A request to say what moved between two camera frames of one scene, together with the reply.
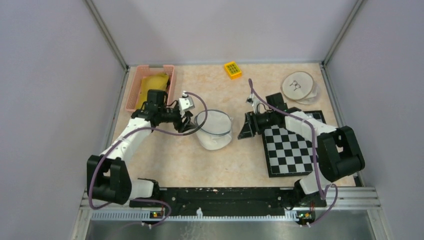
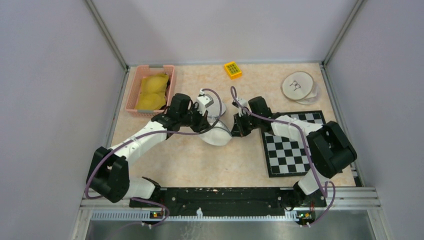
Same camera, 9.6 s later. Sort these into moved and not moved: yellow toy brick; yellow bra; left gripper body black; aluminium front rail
Moved: left gripper body black
Not moved: aluminium front rail; yellow bra; yellow toy brick
